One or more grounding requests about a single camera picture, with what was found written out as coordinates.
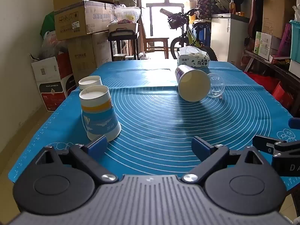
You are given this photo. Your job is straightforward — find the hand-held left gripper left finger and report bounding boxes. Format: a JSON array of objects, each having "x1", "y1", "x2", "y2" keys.
[{"x1": 35, "y1": 134, "x2": 118, "y2": 185}]

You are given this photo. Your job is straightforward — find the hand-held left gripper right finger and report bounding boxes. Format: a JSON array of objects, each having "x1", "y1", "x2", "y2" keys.
[{"x1": 181, "y1": 136, "x2": 270, "y2": 184}]

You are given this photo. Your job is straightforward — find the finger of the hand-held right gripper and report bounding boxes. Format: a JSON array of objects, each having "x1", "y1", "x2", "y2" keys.
[
  {"x1": 252, "y1": 134, "x2": 300, "y2": 155},
  {"x1": 288, "y1": 118, "x2": 300, "y2": 130}
]

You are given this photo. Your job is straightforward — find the purple white paper cup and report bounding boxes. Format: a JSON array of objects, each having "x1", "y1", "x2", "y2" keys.
[{"x1": 175, "y1": 65, "x2": 211, "y2": 103}]

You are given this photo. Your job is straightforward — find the blue orange paper cup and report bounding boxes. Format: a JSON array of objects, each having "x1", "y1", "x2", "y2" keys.
[{"x1": 79, "y1": 85, "x2": 122, "y2": 143}]

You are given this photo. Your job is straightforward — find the small white paper cup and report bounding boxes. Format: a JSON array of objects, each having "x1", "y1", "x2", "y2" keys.
[{"x1": 78, "y1": 75, "x2": 103, "y2": 92}]

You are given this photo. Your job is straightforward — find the clear plastic cup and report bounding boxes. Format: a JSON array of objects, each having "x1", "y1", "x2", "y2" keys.
[{"x1": 207, "y1": 73, "x2": 226, "y2": 98}]

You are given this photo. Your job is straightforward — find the red plastic bag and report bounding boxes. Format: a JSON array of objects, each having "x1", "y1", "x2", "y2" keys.
[{"x1": 244, "y1": 71, "x2": 294, "y2": 109}]

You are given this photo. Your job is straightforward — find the dark wooden side table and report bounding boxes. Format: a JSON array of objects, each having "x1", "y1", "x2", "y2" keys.
[{"x1": 243, "y1": 49, "x2": 300, "y2": 118}]

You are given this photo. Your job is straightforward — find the blue silicone mat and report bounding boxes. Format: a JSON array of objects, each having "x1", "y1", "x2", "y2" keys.
[{"x1": 8, "y1": 59, "x2": 300, "y2": 191}]

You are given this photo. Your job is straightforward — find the white red black box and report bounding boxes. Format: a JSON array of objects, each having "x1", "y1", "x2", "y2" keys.
[{"x1": 31, "y1": 52, "x2": 76, "y2": 112}]

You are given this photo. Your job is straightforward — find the teal plastic crate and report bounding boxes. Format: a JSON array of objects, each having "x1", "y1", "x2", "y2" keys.
[{"x1": 289, "y1": 20, "x2": 300, "y2": 64}]

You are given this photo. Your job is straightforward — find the green white carton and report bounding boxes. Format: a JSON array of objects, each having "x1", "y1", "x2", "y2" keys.
[{"x1": 254, "y1": 31, "x2": 273, "y2": 60}]

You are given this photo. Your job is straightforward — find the pink plastic crate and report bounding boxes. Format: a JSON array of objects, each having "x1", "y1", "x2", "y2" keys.
[{"x1": 280, "y1": 23, "x2": 292, "y2": 52}]

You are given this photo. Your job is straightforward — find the white tissue pack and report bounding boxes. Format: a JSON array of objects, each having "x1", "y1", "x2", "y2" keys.
[{"x1": 177, "y1": 46, "x2": 210, "y2": 68}]

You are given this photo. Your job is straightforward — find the tall brown cardboard box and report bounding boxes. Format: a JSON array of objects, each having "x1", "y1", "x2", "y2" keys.
[{"x1": 67, "y1": 31, "x2": 112, "y2": 81}]

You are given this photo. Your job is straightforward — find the white chest freezer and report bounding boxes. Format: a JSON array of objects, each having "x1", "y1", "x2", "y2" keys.
[{"x1": 210, "y1": 13, "x2": 250, "y2": 64}]

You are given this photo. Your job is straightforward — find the black utility cart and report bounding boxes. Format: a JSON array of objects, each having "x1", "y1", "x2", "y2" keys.
[{"x1": 107, "y1": 28, "x2": 139, "y2": 62}]

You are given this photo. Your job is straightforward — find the wooden chair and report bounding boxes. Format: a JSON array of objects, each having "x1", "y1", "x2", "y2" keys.
[{"x1": 142, "y1": 2, "x2": 170, "y2": 59}]

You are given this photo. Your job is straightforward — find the green black bicycle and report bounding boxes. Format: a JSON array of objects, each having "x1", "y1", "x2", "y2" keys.
[{"x1": 160, "y1": 8, "x2": 218, "y2": 62}]

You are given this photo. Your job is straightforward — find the blue plastic bin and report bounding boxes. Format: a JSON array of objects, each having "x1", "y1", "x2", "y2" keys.
[{"x1": 193, "y1": 21, "x2": 212, "y2": 48}]

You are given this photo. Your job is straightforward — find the large brown cardboard box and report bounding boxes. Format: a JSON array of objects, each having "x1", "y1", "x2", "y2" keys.
[{"x1": 53, "y1": 0, "x2": 116, "y2": 42}]

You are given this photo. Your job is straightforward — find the white printed cardboard box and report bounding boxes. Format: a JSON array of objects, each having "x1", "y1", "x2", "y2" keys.
[{"x1": 82, "y1": 0, "x2": 118, "y2": 34}]

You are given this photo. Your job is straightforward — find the green plastic bag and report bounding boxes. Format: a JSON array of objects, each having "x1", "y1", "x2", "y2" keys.
[{"x1": 40, "y1": 12, "x2": 56, "y2": 38}]

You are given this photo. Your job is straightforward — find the white plastic bag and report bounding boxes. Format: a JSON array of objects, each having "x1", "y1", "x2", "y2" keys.
[{"x1": 114, "y1": 3, "x2": 141, "y2": 24}]

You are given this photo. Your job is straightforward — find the patterned fabric bag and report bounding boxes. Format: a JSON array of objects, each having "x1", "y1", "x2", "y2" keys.
[{"x1": 196, "y1": 0, "x2": 226, "y2": 20}]

